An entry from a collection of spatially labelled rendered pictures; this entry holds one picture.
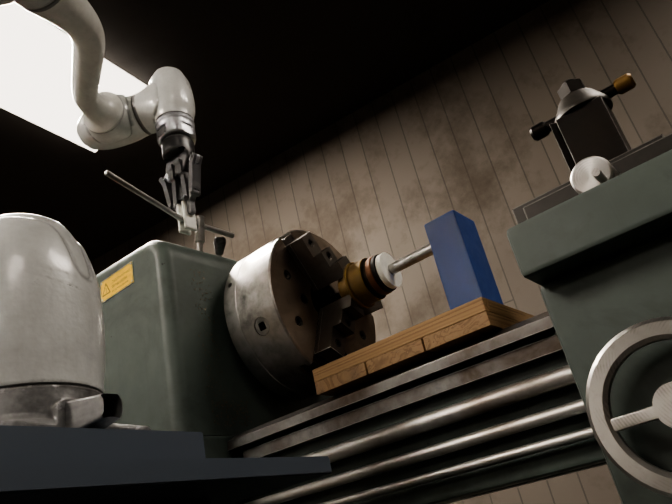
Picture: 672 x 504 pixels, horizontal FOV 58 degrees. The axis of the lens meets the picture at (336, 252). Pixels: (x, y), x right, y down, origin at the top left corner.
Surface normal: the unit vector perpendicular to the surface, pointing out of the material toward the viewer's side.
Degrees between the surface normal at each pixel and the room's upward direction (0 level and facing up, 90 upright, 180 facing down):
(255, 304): 94
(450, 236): 90
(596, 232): 90
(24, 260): 87
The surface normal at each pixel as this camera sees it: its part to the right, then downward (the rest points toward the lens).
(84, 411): -0.40, -0.31
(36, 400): 0.54, -0.54
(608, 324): -0.62, -0.22
